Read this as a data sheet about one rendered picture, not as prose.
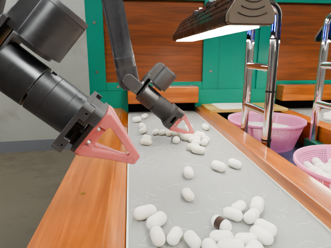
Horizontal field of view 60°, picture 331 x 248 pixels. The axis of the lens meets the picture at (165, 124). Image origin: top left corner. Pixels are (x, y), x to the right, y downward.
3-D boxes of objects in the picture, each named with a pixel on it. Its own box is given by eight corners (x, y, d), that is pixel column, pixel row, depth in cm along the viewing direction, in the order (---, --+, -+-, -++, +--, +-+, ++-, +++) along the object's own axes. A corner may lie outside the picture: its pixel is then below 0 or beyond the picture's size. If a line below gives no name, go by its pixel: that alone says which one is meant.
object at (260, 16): (227, 24, 46) (230, -26, 44) (172, 41, 106) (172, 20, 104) (275, 24, 47) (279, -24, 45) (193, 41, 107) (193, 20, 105)
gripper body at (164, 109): (177, 106, 90) (159, 91, 88) (183, 112, 80) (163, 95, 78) (164, 121, 91) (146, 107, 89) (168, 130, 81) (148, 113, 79)
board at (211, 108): (210, 112, 114) (210, 109, 114) (201, 106, 129) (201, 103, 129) (287, 110, 118) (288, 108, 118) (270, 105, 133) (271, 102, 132)
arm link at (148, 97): (132, 95, 85) (133, 97, 80) (147, 77, 85) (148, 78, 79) (149, 109, 87) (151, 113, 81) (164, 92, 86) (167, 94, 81)
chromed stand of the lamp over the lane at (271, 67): (203, 179, 75) (210, -6, 64) (188, 153, 94) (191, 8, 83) (273, 175, 77) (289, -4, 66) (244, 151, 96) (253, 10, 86)
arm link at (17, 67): (-12, 74, 36) (-35, 75, 31) (21, 30, 36) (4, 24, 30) (36, 107, 38) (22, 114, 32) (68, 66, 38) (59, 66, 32)
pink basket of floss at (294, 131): (289, 162, 86) (292, 132, 84) (213, 144, 103) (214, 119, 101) (313, 142, 106) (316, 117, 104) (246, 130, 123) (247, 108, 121)
